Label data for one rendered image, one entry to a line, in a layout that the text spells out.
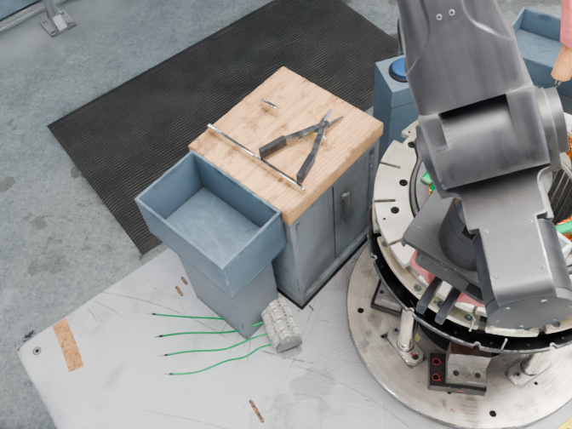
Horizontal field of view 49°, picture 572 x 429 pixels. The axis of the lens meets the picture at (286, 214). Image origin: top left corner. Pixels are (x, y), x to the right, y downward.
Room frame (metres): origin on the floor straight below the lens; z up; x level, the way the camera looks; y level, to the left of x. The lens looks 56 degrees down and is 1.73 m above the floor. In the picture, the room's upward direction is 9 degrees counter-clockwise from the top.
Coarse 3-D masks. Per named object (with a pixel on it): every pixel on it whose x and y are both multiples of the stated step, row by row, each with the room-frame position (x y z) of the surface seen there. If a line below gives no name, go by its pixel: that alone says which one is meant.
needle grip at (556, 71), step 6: (564, 48) 0.41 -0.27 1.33; (558, 54) 0.41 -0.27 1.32; (564, 54) 0.40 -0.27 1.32; (570, 54) 0.40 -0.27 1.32; (558, 60) 0.40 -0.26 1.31; (564, 60) 0.40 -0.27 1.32; (570, 60) 0.40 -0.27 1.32; (558, 66) 0.40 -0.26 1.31; (564, 66) 0.40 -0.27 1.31; (570, 66) 0.39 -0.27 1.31; (552, 72) 0.40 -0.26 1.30; (558, 72) 0.40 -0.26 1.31; (564, 72) 0.39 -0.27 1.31; (570, 72) 0.39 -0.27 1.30; (558, 78) 0.39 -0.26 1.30; (564, 78) 0.39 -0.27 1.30
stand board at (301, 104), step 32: (256, 96) 0.67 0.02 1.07; (288, 96) 0.66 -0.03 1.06; (320, 96) 0.65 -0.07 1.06; (224, 128) 0.61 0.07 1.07; (256, 128) 0.60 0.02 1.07; (288, 128) 0.60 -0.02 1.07; (352, 128) 0.58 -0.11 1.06; (224, 160) 0.55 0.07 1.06; (288, 160) 0.54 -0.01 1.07; (320, 160) 0.53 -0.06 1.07; (352, 160) 0.53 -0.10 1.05; (256, 192) 0.49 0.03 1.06; (288, 192) 0.48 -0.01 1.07; (320, 192) 0.49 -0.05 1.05; (288, 224) 0.45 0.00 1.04
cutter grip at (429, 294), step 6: (432, 282) 0.27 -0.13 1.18; (438, 282) 0.27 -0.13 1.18; (426, 288) 0.26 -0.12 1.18; (432, 288) 0.26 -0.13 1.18; (438, 288) 0.27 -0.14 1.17; (426, 294) 0.26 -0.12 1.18; (432, 294) 0.26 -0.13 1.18; (420, 300) 0.25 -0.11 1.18; (426, 300) 0.25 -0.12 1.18; (420, 306) 0.25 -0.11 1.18; (426, 306) 0.25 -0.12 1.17; (420, 312) 0.24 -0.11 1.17
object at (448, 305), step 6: (450, 294) 0.25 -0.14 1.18; (456, 294) 0.25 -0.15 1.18; (444, 300) 0.25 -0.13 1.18; (450, 300) 0.25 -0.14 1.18; (444, 306) 0.24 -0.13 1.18; (450, 306) 0.24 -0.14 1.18; (438, 312) 0.24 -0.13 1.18; (444, 312) 0.24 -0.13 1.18; (438, 318) 0.23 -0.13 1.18; (444, 318) 0.23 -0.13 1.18
